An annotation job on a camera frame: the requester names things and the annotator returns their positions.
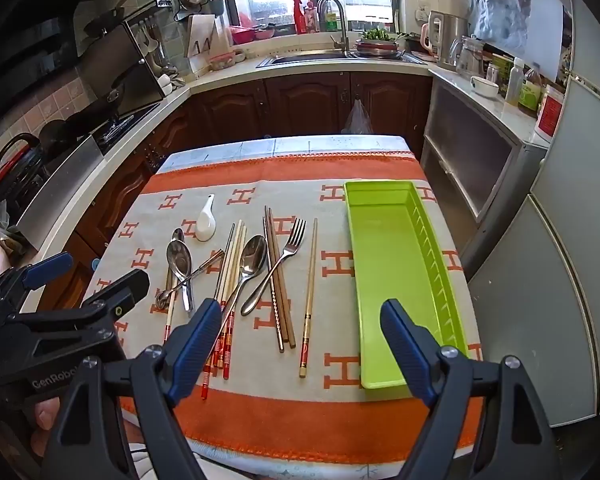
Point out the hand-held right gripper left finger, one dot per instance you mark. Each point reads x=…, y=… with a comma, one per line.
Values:
x=200, y=345

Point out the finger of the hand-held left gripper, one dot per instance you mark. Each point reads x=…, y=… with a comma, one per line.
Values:
x=47, y=267
x=125, y=290

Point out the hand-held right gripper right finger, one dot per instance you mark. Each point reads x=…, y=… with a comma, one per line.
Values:
x=405, y=347

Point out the small steel ladle spoon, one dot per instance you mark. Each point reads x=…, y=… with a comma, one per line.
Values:
x=195, y=277

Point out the green plastic utensil tray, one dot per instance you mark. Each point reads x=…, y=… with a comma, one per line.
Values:
x=390, y=260

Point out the white ceramic soup spoon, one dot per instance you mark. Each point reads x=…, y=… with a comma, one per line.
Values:
x=206, y=227

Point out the large round metal spoon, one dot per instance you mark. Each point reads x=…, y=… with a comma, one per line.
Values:
x=253, y=257

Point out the bamboo chopstick with dark band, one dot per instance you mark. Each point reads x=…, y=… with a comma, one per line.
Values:
x=310, y=290

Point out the metal fork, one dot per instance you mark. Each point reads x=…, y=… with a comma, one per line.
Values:
x=291, y=242

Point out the person's left hand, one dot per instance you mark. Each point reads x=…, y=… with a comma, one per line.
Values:
x=45, y=417

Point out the steel panel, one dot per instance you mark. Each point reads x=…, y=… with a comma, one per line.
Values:
x=60, y=190

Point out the black red bag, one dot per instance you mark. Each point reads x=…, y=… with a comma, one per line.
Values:
x=15, y=160

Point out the gas stove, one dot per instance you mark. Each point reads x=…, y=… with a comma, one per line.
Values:
x=125, y=127

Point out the orange beige printed blanket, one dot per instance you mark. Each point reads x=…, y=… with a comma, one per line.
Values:
x=330, y=200

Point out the grey refrigerator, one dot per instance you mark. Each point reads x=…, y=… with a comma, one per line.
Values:
x=570, y=260

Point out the stainless steel stove shield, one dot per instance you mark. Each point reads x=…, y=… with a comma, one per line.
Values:
x=125, y=70

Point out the grey cabinet with frosted doors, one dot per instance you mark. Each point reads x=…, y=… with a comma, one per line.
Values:
x=460, y=130

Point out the white plastic bag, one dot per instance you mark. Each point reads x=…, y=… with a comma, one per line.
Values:
x=357, y=120

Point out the white kitchen countertop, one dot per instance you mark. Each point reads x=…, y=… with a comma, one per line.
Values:
x=220, y=77

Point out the black range hood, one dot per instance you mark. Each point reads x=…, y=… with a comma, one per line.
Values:
x=30, y=20

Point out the black frying pan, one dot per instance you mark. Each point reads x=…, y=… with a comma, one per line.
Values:
x=105, y=22

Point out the dark wooden kitchen cabinets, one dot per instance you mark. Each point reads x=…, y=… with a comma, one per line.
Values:
x=305, y=105

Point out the light wooden cutting board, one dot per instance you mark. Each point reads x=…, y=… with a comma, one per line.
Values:
x=202, y=40

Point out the white bowl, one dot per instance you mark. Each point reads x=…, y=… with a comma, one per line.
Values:
x=485, y=87

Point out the white jar with red label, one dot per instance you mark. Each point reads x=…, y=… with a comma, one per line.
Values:
x=550, y=112

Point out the pink plastic basin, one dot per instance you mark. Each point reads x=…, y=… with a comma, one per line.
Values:
x=242, y=35

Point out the oil bottle with green label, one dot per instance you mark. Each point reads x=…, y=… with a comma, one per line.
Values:
x=530, y=92

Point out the clear plastic bottle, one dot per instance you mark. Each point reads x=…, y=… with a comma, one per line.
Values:
x=515, y=82

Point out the steel kitchen sink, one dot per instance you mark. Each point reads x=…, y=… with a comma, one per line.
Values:
x=305, y=59

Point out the glass pitcher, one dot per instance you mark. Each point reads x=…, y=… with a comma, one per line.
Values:
x=470, y=57

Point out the basket of green vegetables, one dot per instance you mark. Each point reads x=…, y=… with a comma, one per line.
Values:
x=377, y=42

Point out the steel electric kettle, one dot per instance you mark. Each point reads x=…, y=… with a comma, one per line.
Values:
x=455, y=40

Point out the red spray bottle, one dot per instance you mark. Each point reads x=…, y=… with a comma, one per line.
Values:
x=300, y=17

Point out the steel kitchen faucet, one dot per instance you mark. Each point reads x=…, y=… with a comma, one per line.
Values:
x=341, y=25

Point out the green dish soap bottle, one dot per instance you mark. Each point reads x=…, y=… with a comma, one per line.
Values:
x=332, y=20

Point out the white board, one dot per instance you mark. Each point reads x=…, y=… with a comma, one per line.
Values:
x=547, y=25

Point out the clear hanging plastic bag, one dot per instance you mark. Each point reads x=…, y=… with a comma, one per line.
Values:
x=500, y=5

